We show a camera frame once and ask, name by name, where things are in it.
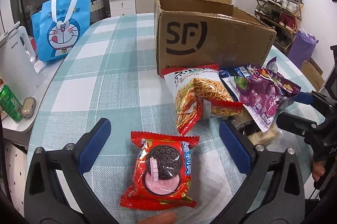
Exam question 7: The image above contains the grey oval case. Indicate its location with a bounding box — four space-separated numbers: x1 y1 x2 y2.
21 97 37 119

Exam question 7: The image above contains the blue Doraemon tote bag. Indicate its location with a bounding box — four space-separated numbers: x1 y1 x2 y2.
31 0 91 62

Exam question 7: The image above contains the person's right hand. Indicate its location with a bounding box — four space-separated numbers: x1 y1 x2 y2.
312 161 325 182

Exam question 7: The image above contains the purple grape candy bag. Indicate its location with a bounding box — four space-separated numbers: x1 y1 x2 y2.
219 57 301 133

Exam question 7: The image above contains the orange noodle snack bag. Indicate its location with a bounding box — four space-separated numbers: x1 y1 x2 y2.
162 64 243 136

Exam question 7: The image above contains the purple bag by rack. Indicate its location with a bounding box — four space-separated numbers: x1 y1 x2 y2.
287 29 319 69

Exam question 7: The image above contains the clear wrapped cracker packet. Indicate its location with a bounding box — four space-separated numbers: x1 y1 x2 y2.
230 109 281 146

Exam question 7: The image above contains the grey woven basket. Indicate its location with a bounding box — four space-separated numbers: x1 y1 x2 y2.
90 0 106 25

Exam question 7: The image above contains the red Oreo snack packet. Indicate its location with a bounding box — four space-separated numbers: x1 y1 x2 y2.
120 131 199 211

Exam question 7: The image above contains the small cardboard box on floor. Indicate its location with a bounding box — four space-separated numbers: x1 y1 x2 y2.
300 58 325 92

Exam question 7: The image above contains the green drink can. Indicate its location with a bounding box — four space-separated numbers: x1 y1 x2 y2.
0 84 23 123

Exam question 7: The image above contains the shoe rack with shoes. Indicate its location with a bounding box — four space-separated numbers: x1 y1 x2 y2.
254 0 304 55

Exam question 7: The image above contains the white appliance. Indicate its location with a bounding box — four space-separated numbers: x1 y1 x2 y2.
0 22 41 101

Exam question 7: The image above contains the person's left hand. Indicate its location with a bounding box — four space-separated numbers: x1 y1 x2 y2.
138 211 177 224

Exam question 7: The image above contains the brown SF cardboard box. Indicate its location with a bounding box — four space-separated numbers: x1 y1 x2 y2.
154 0 277 75

